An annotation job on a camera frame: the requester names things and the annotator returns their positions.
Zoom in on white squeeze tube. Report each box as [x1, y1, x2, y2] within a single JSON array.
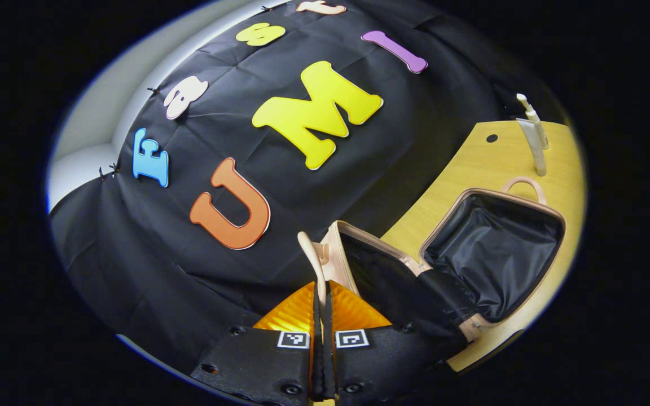
[[516, 118, 547, 177]]

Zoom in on clear pump bottle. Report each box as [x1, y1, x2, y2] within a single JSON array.
[[516, 93, 550, 151]]

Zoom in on pink suitcase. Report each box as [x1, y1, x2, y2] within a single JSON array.
[[297, 176, 567, 346]]

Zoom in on black backdrop cloth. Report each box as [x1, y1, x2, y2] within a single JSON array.
[[49, 0, 563, 373]]

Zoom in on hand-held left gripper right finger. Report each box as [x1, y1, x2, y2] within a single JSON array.
[[324, 279, 468, 404]]

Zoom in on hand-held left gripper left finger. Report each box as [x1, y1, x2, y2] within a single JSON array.
[[191, 279, 324, 404]]

